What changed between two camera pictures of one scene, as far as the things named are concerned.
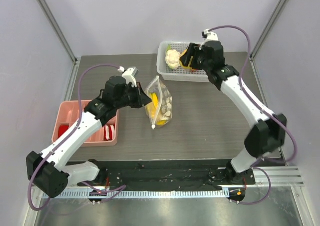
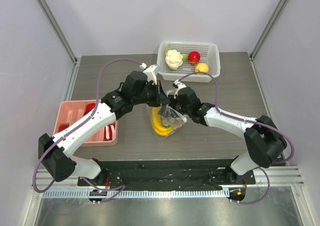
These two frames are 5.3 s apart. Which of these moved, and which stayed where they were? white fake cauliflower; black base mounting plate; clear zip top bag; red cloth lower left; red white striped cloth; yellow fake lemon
Moved: clear zip top bag; yellow fake lemon
Stayed: red cloth lower left; white fake cauliflower; black base mounting plate; red white striped cloth
